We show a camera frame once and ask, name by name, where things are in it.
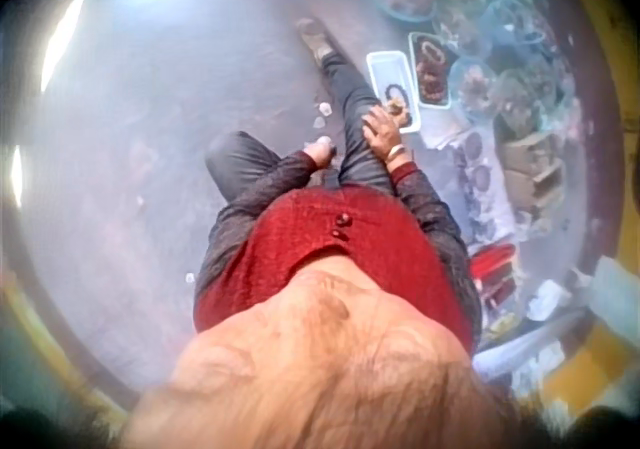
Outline red pouch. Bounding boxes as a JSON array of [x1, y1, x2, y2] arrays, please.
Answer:
[[468, 242, 519, 312]]

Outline person's legs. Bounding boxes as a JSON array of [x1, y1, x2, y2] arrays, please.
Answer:
[[204, 17, 401, 205]]

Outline silver bracelet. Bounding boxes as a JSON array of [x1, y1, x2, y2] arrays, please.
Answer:
[[384, 142, 413, 167]]

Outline white rectangular plastic tray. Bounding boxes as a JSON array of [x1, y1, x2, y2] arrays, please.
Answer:
[[365, 50, 422, 134]]

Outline person's left hand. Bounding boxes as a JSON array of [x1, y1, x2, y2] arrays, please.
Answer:
[[304, 136, 336, 167]]

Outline person's right hand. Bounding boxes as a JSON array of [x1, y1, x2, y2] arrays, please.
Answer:
[[360, 103, 409, 163]]

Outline brown cardboard box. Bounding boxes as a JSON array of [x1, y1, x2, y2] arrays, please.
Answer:
[[494, 112, 569, 210]]

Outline white sheet with dark discs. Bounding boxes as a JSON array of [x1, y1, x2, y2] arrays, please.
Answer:
[[424, 127, 509, 243]]

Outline tray of brown bead bracelets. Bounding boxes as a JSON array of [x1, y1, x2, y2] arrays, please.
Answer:
[[406, 30, 457, 109]]

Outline dark bead bracelet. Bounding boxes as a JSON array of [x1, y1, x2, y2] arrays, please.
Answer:
[[383, 83, 417, 123]]

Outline white crumpled paper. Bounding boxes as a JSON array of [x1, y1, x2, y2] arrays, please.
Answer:
[[527, 278, 572, 322]]

